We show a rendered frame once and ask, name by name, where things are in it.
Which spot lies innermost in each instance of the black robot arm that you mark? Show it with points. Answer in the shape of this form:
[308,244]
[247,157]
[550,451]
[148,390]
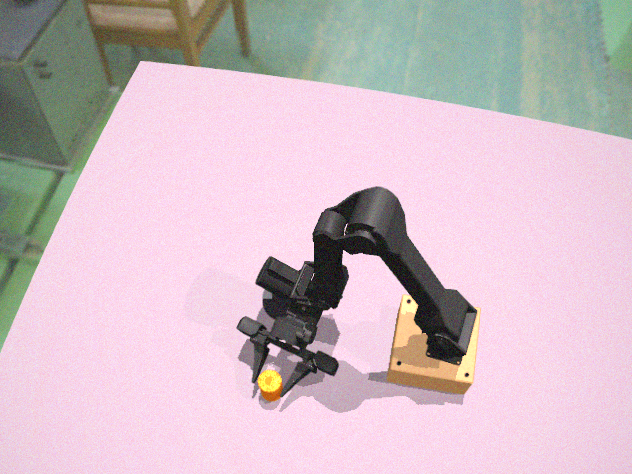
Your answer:
[376,226]

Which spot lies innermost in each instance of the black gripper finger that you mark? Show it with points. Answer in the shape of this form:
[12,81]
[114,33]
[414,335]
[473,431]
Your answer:
[299,372]
[261,353]

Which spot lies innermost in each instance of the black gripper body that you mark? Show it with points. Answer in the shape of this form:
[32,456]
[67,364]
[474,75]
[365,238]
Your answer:
[257,331]

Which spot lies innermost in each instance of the grey round pedestal with silver shaft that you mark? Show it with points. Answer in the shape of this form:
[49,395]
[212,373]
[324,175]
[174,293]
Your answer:
[273,305]

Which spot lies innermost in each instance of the orange knob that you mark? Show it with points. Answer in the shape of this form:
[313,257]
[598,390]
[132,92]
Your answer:
[270,384]

